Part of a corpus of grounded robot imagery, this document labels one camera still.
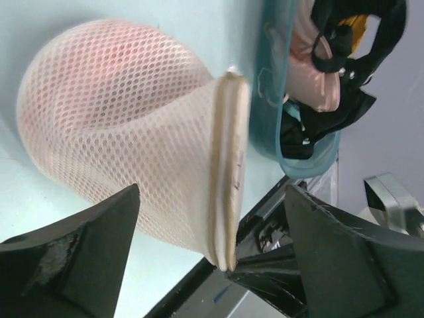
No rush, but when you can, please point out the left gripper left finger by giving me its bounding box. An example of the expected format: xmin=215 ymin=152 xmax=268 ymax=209
xmin=1 ymin=184 xmax=140 ymax=317

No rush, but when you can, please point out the yellow garment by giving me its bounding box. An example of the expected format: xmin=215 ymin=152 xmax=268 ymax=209
xmin=339 ymin=15 xmax=368 ymax=54

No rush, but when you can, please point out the aluminium side rail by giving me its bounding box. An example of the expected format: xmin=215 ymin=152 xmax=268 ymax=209
xmin=364 ymin=172 xmax=423 ymax=239

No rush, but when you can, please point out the pink mesh laundry bag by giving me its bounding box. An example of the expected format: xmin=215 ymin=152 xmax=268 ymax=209
xmin=16 ymin=20 xmax=251 ymax=271

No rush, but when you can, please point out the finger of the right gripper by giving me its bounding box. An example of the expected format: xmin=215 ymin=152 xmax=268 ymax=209
xmin=225 ymin=244 xmax=308 ymax=317

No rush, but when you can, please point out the black bra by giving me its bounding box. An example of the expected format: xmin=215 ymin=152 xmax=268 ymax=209
xmin=280 ymin=1 xmax=407 ymax=160

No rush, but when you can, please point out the teal plastic basin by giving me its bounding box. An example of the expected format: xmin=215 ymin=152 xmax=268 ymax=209
xmin=250 ymin=1 xmax=340 ymax=179

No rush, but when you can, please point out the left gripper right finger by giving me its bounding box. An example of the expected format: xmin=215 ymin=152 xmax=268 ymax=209
xmin=285 ymin=185 xmax=423 ymax=317

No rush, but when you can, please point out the pink bra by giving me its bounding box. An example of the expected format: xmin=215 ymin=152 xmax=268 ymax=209
xmin=286 ymin=1 xmax=340 ymax=112

